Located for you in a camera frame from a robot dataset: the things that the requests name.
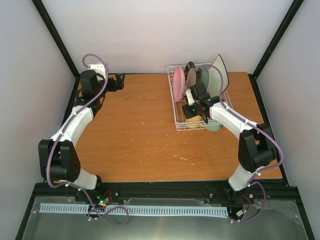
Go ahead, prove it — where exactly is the pink round plate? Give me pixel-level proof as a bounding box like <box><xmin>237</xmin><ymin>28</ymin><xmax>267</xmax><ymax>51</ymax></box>
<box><xmin>172</xmin><ymin>66</ymin><xmax>186</xmax><ymax>102</ymax></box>

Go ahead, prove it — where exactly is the yellow mug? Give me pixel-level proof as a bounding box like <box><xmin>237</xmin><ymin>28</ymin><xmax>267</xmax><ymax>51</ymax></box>
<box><xmin>185</xmin><ymin>115</ymin><xmax>202</xmax><ymax>123</ymax></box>

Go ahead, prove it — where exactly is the purple cable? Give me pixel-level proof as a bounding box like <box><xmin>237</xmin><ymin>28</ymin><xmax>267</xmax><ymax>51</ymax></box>
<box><xmin>197</xmin><ymin>65</ymin><xmax>285</xmax><ymax>224</ymax></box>
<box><xmin>46</xmin><ymin>53</ymin><xmax>130</xmax><ymax>226</ymax></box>

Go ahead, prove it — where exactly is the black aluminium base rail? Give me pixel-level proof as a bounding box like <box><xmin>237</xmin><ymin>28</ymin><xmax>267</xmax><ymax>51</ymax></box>
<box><xmin>32</xmin><ymin>181</ymin><xmax>300</xmax><ymax>208</ymax></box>

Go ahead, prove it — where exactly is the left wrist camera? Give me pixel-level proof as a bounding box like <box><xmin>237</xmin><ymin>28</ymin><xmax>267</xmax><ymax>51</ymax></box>
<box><xmin>87</xmin><ymin>63</ymin><xmax>107</xmax><ymax>78</ymax></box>

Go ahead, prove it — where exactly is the teal flower plate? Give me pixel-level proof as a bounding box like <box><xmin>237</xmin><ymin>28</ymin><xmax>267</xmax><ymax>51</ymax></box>
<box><xmin>196</xmin><ymin>66</ymin><xmax>210</xmax><ymax>93</ymax></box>

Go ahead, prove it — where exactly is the round black-rimmed plate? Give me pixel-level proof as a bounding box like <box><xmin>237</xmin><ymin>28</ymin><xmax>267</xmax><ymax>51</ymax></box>
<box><xmin>184</xmin><ymin>61</ymin><xmax>197</xmax><ymax>89</ymax></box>

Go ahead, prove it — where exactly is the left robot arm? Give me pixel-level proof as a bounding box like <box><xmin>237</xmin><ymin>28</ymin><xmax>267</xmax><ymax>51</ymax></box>
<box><xmin>38</xmin><ymin>69</ymin><xmax>126</xmax><ymax>202</ymax></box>

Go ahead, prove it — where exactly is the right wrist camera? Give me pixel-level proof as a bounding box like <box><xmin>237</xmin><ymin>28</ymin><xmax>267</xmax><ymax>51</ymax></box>
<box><xmin>184</xmin><ymin>88</ymin><xmax>197</xmax><ymax>106</ymax></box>

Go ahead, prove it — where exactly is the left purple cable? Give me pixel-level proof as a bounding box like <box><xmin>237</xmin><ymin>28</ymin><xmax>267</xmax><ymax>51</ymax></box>
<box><xmin>46</xmin><ymin>53</ymin><xmax>130</xmax><ymax>226</ymax></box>

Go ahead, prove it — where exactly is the blue slotted cable duct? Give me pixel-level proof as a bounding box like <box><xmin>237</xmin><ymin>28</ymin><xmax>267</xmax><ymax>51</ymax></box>
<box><xmin>38</xmin><ymin>203</ymin><xmax>228</xmax><ymax>218</ymax></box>

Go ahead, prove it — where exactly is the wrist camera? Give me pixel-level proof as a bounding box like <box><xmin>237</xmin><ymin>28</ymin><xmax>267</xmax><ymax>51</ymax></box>
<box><xmin>184</xmin><ymin>88</ymin><xmax>197</xmax><ymax>106</ymax></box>
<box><xmin>87</xmin><ymin>63</ymin><xmax>107</xmax><ymax>78</ymax></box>

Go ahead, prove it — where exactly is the square black-rimmed plate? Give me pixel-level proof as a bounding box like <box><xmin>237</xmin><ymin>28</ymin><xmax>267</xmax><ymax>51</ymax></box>
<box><xmin>208</xmin><ymin>54</ymin><xmax>229</xmax><ymax>97</ymax></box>

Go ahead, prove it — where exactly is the green ceramic bowl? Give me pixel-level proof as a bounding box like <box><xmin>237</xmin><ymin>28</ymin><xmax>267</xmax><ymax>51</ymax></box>
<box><xmin>205</xmin><ymin>122</ymin><xmax>223</xmax><ymax>132</ymax></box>

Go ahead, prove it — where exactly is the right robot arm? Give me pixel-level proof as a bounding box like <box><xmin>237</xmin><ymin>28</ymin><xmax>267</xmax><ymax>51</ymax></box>
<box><xmin>182</xmin><ymin>83</ymin><xmax>277</xmax><ymax>201</ymax></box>

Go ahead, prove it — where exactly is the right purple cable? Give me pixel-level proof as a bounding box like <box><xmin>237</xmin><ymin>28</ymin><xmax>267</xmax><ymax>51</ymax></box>
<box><xmin>197</xmin><ymin>65</ymin><xmax>285</xmax><ymax>224</ymax></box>

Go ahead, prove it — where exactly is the white wire dish rack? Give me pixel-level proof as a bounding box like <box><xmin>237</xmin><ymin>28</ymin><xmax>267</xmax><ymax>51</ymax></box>
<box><xmin>167</xmin><ymin>65</ymin><xmax>223</xmax><ymax>132</ymax></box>

